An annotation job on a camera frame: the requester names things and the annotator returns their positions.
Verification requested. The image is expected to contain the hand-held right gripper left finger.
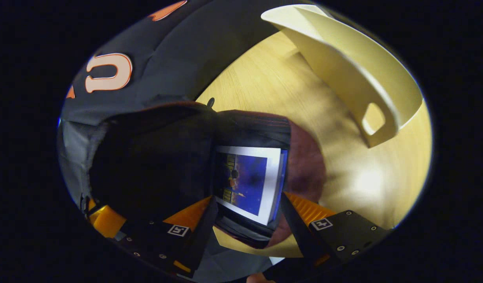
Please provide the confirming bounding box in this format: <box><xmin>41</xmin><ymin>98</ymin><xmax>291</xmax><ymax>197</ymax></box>
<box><xmin>116</xmin><ymin>196</ymin><xmax>218</xmax><ymax>277</ymax></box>

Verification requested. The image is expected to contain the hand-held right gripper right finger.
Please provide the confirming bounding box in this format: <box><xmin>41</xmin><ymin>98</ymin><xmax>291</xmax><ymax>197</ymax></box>
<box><xmin>280</xmin><ymin>192</ymin><xmax>391</xmax><ymax>268</ymax></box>

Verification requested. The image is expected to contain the maroon schoolbag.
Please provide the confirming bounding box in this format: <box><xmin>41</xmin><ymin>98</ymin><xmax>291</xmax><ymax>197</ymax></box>
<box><xmin>88</xmin><ymin>101</ymin><xmax>327</xmax><ymax>249</ymax></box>

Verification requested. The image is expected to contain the blue cover book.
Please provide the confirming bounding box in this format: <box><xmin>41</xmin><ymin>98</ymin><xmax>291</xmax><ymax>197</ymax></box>
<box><xmin>214</xmin><ymin>146</ymin><xmax>288</xmax><ymax>226</ymax></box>

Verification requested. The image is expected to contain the cream bookshelf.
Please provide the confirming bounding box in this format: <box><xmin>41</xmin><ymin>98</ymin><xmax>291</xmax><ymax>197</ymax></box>
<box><xmin>261</xmin><ymin>4</ymin><xmax>424</xmax><ymax>148</ymax></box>

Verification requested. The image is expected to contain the black backdrop cloth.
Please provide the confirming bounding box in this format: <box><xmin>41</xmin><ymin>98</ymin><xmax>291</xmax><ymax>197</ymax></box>
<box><xmin>57</xmin><ymin>0</ymin><xmax>305</xmax><ymax>205</ymax></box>

